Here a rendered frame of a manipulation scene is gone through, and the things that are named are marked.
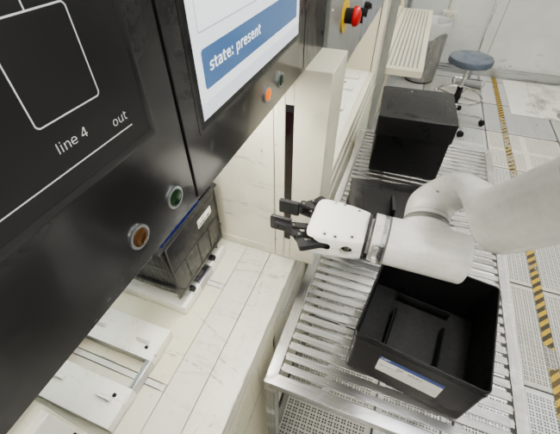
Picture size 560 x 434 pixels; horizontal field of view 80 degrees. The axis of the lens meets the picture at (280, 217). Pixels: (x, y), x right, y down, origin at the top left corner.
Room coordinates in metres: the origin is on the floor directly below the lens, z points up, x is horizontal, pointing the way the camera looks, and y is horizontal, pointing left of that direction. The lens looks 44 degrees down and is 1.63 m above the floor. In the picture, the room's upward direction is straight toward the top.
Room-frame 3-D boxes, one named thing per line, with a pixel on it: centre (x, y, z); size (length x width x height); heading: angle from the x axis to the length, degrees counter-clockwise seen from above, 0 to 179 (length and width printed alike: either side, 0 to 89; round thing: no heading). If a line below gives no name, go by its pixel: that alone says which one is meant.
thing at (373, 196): (0.82, -0.37, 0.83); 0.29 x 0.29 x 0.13; 77
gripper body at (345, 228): (0.41, -0.11, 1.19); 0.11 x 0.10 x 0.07; 70
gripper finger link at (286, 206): (0.48, -0.03, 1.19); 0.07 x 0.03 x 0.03; 70
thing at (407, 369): (0.41, -0.35, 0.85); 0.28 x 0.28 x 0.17; 62
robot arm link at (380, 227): (0.39, -0.17, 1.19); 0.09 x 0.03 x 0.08; 160
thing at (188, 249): (0.56, 0.29, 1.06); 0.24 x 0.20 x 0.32; 160
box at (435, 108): (1.27, -0.55, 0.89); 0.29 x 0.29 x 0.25; 74
